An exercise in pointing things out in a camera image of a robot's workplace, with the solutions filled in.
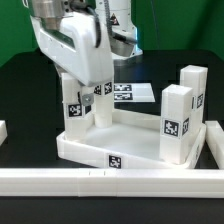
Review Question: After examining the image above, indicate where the white front fence rail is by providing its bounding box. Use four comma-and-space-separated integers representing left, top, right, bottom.
0, 168, 224, 198

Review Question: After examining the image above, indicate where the white right fence block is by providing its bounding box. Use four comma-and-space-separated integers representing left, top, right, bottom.
205, 121, 224, 170

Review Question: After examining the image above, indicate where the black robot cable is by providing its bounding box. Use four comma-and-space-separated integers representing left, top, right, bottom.
69, 0, 138, 49

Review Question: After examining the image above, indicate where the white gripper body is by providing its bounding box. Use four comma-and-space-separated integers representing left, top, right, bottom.
31, 12, 114, 87

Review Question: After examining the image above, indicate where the white left fence block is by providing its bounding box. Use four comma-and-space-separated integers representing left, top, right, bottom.
0, 120, 7, 146

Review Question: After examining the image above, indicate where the white marker base plate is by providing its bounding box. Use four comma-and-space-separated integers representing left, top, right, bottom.
114, 83, 155, 103

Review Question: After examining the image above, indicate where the white desk top tray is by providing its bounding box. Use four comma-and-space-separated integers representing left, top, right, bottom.
56, 109, 206, 169

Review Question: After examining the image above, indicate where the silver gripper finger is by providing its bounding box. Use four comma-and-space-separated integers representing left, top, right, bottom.
79, 86, 94, 106

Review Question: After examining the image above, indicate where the white fence block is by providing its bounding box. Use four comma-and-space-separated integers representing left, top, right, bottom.
205, 121, 224, 170
0, 120, 7, 146

